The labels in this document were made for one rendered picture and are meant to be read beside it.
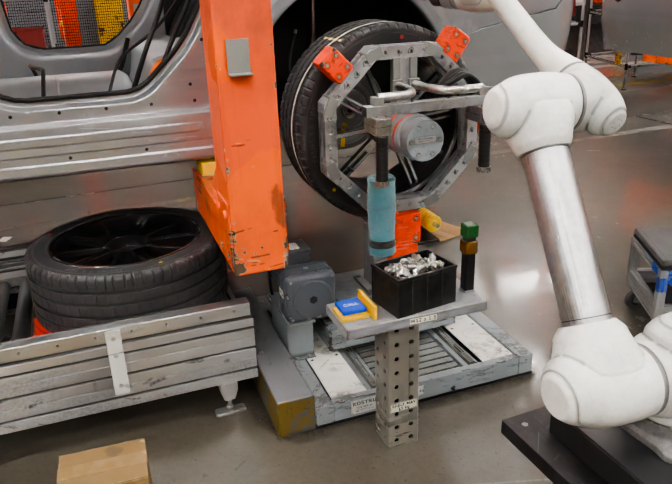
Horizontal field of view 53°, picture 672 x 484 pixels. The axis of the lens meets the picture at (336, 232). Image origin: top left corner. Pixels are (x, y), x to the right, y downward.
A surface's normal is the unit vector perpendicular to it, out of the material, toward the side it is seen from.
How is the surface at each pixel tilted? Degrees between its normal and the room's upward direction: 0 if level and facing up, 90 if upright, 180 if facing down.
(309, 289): 90
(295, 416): 90
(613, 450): 3
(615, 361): 54
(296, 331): 90
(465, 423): 0
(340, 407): 90
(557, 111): 63
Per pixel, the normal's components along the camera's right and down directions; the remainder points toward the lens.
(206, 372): 0.35, 0.33
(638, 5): -0.95, 0.11
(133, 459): -0.04, -0.93
